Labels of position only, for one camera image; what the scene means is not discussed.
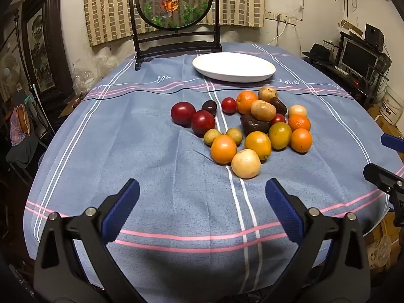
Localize dark brown avocado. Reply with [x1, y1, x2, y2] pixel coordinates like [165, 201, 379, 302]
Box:
[240, 114, 271, 136]

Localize dark purple plum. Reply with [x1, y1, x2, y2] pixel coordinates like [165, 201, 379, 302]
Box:
[201, 100, 218, 116]

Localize purple and orange bag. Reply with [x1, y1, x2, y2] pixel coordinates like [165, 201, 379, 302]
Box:
[9, 104, 32, 146]

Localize white oval plate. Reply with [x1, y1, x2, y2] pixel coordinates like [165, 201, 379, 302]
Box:
[192, 52, 276, 83]

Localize large tan round fruit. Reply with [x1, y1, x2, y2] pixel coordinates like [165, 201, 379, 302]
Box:
[250, 100, 277, 122]

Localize large pale yellow fruit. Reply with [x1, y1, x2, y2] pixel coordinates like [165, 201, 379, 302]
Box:
[231, 149, 261, 179]

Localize cardboard box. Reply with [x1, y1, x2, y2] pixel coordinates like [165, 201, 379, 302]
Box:
[341, 20, 363, 37]

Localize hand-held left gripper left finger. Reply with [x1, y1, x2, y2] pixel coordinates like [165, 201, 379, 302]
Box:
[33, 178, 142, 303]

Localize yellow-orange citrus fruit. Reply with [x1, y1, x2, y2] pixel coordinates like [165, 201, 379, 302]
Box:
[244, 131, 272, 161]

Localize black hat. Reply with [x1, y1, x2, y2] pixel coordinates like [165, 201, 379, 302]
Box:
[302, 43, 332, 60]

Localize dark framed painting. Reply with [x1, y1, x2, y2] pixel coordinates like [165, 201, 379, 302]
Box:
[21, 0, 74, 102]

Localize white power cable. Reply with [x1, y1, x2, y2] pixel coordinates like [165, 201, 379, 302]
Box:
[268, 5, 304, 45]

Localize round goldfish table screen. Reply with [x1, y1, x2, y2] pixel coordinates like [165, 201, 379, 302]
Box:
[128, 0, 223, 71]

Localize red plum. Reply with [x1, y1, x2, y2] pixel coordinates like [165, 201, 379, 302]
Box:
[171, 101, 196, 127]
[191, 110, 216, 138]

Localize small orange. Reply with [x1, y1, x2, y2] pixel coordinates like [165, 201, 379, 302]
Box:
[291, 128, 313, 154]
[211, 134, 237, 165]

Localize small yellow-green fruit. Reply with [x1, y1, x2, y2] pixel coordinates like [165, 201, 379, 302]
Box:
[203, 128, 222, 147]
[225, 128, 243, 145]

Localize black speaker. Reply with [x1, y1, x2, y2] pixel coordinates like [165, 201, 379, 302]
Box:
[364, 23, 385, 53]

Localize blue plaid tablecloth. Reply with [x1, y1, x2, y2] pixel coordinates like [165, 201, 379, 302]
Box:
[23, 42, 404, 303]

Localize white bucket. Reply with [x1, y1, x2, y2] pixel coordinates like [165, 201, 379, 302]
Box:
[380, 85, 404, 125]

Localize bumpy mandarin orange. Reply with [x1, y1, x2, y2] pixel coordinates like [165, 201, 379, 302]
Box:
[287, 114, 311, 132]

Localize large orange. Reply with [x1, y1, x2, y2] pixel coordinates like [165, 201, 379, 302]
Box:
[236, 91, 259, 115]

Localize green citrus fruit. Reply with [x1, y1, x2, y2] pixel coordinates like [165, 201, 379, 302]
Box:
[268, 122, 292, 151]

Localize clear plastic bags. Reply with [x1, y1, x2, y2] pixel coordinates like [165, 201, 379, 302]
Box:
[71, 46, 127, 95]

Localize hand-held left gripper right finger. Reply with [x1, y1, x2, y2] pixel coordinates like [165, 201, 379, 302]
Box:
[260, 178, 371, 303]

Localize computer monitor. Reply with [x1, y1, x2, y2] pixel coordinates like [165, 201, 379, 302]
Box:
[339, 39, 379, 76]

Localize small dark brown fruit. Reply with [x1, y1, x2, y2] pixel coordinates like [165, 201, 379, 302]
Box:
[270, 97, 288, 116]

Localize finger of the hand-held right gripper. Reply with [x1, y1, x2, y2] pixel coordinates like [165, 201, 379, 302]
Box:
[363, 163, 404, 193]
[380, 133, 404, 154]

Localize beige checked curtain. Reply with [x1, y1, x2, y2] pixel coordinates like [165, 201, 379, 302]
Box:
[83, 0, 266, 47]

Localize black desk rack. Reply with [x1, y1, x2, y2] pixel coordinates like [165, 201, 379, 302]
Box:
[303, 32, 390, 108]

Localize small pale yellow fruit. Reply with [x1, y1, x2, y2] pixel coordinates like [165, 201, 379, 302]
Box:
[288, 104, 308, 118]

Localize white electric fan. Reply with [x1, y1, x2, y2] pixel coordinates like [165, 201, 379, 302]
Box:
[0, 54, 22, 102]

